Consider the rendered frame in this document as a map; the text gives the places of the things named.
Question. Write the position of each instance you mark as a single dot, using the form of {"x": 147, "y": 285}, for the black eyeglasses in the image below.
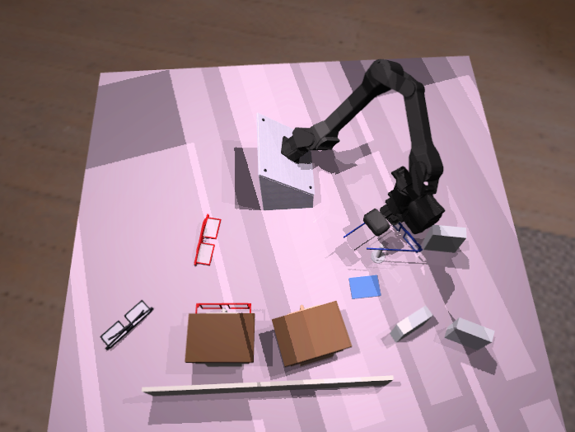
{"x": 118, "y": 331}

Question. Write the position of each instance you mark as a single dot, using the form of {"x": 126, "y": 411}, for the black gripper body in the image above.
{"x": 376, "y": 220}

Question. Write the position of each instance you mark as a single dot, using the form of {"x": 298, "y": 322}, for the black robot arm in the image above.
{"x": 425, "y": 163}

